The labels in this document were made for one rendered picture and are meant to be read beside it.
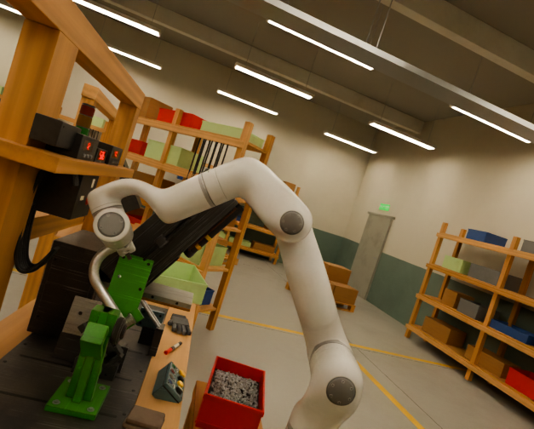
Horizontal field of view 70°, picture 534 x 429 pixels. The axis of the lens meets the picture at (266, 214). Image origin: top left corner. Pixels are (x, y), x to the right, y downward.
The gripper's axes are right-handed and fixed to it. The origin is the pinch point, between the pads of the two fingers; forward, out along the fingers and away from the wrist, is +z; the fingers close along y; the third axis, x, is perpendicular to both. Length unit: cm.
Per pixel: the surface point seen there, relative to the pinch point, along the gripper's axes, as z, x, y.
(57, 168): -28.6, 5.4, 18.6
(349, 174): 839, -638, 36
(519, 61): 214, -541, 31
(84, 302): 16.1, 19.2, -10.5
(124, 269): 12.7, 3.2, -6.7
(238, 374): 38, -17, -64
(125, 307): 13.2, 8.4, -18.4
